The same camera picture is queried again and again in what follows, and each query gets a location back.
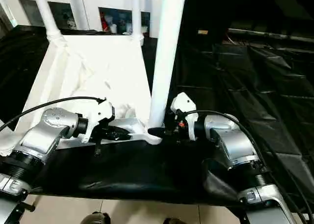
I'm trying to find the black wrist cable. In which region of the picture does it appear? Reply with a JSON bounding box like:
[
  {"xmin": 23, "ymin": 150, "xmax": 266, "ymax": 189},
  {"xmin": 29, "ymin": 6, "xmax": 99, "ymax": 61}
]
[
  {"xmin": 0, "ymin": 96, "xmax": 107, "ymax": 132},
  {"xmin": 180, "ymin": 109, "xmax": 310, "ymax": 224}
]

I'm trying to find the black folding table frame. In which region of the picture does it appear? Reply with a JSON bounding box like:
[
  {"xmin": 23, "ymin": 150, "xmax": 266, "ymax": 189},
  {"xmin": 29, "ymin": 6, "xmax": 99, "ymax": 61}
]
[{"xmin": 16, "ymin": 201, "xmax": 35, "ymax": 213}]

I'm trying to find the brown round robot part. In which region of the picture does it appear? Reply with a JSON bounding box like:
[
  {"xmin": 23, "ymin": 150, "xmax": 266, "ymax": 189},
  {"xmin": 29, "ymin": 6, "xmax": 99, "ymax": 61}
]
[
  {"xmin": 163, "ymin": 217, "xmax": 187, "ymax": 224},
  {"xmin": 82, "ymin": 211, "xmax": 111, "ymax": 224}
]

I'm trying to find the white plastic table leg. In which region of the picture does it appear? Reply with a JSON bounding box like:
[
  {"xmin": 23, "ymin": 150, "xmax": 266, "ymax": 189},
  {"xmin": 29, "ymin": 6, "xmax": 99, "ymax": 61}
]
[
  {"xmin": 148, "ymin": 0, "xmax": 187, "ymax": 129},
  {"xmin": 131, "ymin": 0, "xmax": 145, "ymax": 41},
  {"xmin": 31, "ymin": 0, "xmax": 63, "ymax": 45},
  {"xmin": 0, "ymin": 130, "xmax": 25, "ymax": 157}
]

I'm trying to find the black backdrop cloth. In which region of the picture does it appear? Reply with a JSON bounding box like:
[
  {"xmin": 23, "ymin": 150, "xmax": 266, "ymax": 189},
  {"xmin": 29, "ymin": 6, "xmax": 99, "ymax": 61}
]
[{"xmin": 157, "ymin": 0, "xmax": 314, "ymax": 35}]

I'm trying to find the long dark metal rod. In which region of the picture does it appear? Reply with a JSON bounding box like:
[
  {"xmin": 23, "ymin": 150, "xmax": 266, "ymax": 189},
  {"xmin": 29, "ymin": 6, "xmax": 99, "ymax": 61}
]
[{"xmin": 227, "ymin": 28, "xmax": 314, "ymax": 41}]

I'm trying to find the white plastic table top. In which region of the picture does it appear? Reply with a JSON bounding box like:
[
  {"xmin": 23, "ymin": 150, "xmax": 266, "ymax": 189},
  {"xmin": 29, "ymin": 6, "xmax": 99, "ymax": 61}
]
[{"xmin": 14, "ymin": 34, "xmax": 163, "ymax": 150}]

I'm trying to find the black work surface mat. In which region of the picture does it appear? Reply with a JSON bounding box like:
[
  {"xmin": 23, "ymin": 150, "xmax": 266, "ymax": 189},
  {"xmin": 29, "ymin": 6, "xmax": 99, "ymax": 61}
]
[{"xmin": 0, "ymin": 25, "xmax": 314, "ymax": 214}]

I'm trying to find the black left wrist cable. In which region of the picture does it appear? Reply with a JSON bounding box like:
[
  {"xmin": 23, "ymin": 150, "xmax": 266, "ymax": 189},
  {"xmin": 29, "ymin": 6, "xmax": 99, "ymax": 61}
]
[{"xmin": 0, "ymin": 96, "xmax": 107, "ymax": 132}]

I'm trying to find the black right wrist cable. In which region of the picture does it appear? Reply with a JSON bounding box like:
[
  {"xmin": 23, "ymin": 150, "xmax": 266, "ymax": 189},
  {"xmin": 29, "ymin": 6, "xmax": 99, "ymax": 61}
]
[{"xmin": 180, "ymin": 109, "xmax": 310, "ymax": 224}]

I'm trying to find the red bottle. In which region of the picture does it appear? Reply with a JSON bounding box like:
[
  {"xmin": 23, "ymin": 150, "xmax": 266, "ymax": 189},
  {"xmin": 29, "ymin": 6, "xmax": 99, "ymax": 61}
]
[{"xmin": 102, "ymin": 13, "xmax": 110, "ymax": 32}]

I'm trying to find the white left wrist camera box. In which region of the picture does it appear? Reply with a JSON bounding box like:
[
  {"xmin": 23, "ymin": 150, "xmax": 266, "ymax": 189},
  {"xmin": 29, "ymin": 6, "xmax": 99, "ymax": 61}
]
[{"xmin": 82, "ymin": 98, "xmax": 116, "ymax": 144}]

